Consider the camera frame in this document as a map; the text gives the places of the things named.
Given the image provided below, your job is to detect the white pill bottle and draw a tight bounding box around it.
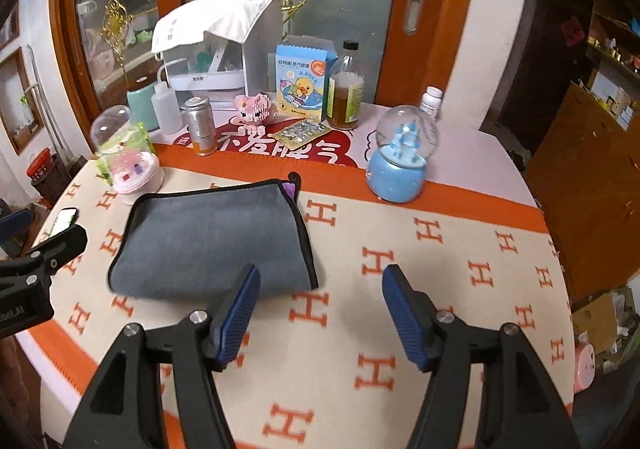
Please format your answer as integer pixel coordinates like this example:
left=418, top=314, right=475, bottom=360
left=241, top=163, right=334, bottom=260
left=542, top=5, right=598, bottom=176
left=417, top=86, right=445, bottom=120

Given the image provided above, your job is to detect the clear plastic dome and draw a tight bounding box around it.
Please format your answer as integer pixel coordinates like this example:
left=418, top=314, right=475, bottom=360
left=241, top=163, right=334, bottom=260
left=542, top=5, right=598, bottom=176
left=90, top=104, right=132, bottom=156

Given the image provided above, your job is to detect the amber glass bottle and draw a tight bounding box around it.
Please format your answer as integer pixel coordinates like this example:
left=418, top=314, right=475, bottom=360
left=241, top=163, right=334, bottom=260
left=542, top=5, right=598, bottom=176
left=325, top=40, right=366, bottom=131

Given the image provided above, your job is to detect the grey towel with black trim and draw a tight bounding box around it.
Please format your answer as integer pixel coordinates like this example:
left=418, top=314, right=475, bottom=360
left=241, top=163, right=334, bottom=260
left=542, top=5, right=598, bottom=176
left=107, top=172, right=320, bottom=301

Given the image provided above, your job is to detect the blue duck printed box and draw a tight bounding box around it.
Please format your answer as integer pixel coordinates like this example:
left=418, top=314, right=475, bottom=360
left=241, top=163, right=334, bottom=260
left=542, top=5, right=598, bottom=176
left=275, top=36, right=339, bottom=124

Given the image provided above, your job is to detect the white cloth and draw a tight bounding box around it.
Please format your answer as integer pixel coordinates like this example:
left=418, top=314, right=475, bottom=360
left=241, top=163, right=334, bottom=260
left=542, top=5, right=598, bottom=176
left=151, top=0, right=276, bottom=55

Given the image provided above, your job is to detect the silver door handle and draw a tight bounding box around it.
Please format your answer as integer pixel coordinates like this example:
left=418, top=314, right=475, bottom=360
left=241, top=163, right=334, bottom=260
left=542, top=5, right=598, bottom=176
left=402, top=0, right=426, bottom=36

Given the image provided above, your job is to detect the white countertop appliance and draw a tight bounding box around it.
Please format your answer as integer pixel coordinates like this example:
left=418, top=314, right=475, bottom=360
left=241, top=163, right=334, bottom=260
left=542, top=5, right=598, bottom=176
left=151, top=0, right=285, bottom=94

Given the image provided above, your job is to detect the orange wooden glass door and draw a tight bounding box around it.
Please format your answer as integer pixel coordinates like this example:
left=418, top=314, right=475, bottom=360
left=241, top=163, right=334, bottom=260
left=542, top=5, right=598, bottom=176
left=49, top=0, right=484, bottom=132

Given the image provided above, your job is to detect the pink domed music box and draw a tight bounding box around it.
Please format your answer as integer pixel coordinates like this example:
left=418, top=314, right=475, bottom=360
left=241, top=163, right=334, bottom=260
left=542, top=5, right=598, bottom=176
left=100, top=126, right=165, bottom=194

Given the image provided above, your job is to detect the smartphone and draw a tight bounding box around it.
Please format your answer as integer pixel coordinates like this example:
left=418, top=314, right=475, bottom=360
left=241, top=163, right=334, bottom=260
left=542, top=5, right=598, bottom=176
left=49, top=206, right=80, bottom=238

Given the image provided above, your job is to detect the red bucket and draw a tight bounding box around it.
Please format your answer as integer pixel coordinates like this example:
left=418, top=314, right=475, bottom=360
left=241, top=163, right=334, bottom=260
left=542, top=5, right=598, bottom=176
left=25, top=147, right=54, bottom=180

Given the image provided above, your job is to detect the pink block pig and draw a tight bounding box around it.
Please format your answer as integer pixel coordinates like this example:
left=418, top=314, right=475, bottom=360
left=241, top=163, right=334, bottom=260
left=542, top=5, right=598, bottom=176
left=232, top=92, right=279, bottom=126

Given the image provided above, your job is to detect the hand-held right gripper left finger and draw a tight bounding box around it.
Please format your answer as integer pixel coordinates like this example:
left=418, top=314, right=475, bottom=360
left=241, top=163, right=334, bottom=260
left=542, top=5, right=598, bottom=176
left=62, top=263, right=262, bottom=449

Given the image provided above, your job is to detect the cluttered wall shelf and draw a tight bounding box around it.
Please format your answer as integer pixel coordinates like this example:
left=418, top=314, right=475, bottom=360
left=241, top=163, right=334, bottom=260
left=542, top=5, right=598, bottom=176
left=582, top=0, right=640, bottom=131

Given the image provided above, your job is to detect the cardboard box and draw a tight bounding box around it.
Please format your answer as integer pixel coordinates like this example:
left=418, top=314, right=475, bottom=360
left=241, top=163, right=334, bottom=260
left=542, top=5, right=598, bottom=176
left=570, top=286, right=640, bottom=375

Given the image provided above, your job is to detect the green packet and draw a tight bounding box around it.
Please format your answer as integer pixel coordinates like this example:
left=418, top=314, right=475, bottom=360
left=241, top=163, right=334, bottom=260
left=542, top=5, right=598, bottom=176
left=96, top=123, right=151, bottom=186

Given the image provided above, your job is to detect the silver metal can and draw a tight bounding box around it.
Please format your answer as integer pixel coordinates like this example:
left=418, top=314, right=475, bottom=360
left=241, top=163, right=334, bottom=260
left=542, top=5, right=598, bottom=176
left=180, top=96, right=218, bottom=158

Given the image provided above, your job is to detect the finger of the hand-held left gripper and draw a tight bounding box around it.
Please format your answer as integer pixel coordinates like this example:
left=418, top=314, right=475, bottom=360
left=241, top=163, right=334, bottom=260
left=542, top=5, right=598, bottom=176
left=0, top=208, right=34, bottom=255
left=27, top=224, right=89, bottom=281

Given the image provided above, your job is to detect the teal cup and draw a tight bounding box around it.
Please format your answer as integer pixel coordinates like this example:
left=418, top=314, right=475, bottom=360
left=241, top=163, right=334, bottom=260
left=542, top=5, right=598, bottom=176
left=126, top=82, right=164, bottom=133

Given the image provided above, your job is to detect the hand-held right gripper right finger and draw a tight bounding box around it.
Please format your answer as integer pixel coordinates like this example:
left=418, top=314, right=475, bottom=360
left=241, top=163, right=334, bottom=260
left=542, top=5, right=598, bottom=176
left=382, top=263, right=581, bottom=449

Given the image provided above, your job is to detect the cream and orange patterned blanket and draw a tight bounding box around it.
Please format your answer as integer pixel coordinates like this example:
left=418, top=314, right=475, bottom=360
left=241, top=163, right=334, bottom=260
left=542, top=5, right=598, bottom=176
left=15, top=129, right=576, bottom=449

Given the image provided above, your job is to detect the brown wooden cabinet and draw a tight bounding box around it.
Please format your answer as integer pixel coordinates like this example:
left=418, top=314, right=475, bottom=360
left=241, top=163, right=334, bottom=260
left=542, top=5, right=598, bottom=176
left=524, top=81, right=640, bottom=303

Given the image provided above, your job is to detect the small gold door ornament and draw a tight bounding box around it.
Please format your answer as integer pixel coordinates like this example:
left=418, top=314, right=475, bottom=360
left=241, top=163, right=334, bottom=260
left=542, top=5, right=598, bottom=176
left=98, top=0, right=132, bottom=60

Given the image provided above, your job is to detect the silver blister pack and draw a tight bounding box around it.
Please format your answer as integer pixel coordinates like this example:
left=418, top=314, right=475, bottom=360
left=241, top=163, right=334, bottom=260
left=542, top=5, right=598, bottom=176
left=269, top=121, right=334, bottom=150

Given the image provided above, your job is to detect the white squeeze bottle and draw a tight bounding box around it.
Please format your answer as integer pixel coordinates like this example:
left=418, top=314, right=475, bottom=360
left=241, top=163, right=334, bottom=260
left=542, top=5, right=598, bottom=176
left=149, top=64, right=184, bottom=134

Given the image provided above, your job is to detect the white and red printed mat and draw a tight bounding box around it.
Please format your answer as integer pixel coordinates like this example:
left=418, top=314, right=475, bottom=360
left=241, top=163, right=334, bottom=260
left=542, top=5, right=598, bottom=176
left=150, top=102, right=542, bottom=208

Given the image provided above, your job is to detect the blue snow globe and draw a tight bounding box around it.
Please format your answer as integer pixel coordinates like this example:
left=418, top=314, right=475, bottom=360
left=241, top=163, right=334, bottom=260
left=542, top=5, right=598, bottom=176
left=365, top=105, right=441, bottom=204

